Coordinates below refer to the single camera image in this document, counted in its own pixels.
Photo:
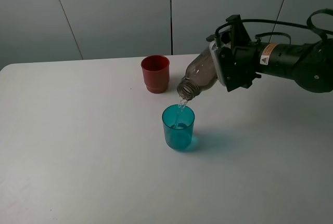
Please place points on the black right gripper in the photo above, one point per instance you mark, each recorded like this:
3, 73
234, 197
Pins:
239, 56

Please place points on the smoky translucent water bottle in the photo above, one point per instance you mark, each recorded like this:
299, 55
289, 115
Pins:
199, 76

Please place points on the teal translucent plastic cup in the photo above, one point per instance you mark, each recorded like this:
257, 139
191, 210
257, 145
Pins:
178, 124

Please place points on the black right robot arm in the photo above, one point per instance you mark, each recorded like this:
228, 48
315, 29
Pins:
309, 65

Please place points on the red plastic cup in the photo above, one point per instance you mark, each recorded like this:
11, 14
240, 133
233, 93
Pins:
156, 73

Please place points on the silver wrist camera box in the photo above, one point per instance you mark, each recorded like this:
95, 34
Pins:
215, 54

